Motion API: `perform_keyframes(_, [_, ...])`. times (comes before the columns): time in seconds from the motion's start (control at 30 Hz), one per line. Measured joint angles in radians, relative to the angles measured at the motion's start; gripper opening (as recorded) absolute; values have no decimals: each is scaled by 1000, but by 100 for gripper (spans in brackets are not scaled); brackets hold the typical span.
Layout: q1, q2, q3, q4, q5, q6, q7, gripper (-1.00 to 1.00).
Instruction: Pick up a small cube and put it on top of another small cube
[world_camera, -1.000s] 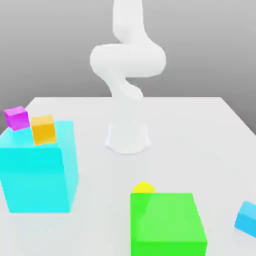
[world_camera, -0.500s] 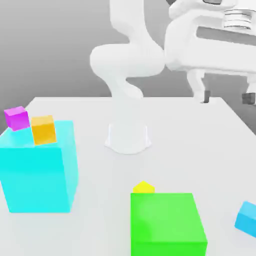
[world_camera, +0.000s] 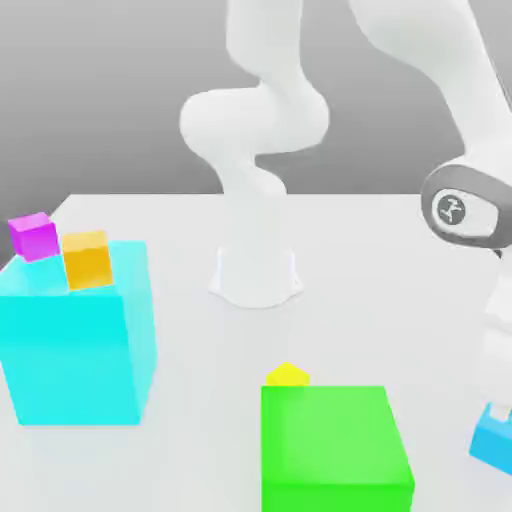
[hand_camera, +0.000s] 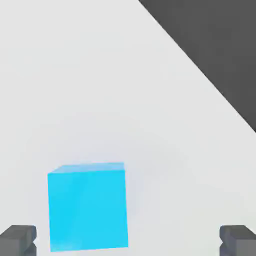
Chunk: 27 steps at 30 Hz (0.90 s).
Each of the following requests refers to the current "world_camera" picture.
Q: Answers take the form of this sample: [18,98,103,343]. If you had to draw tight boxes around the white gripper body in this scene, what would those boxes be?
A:
[479,316,512,407]

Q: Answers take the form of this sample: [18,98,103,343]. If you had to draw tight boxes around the small blue cube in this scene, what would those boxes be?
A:
[468,401,512,477]

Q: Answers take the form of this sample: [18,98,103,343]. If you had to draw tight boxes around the small yellow cube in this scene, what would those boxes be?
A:
[265,361,311,388]

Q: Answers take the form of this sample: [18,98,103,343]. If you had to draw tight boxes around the small orange cube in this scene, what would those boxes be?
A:
[61,230,115,292]

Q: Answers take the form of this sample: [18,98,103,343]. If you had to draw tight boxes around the small magenta cube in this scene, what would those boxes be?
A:
[7,211,61,264]

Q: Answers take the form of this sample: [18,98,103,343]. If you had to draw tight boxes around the large green box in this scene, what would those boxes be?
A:
[260,384,416,512]

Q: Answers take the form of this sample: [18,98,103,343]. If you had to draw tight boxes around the large cyan box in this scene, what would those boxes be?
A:
[0,239,158,427]

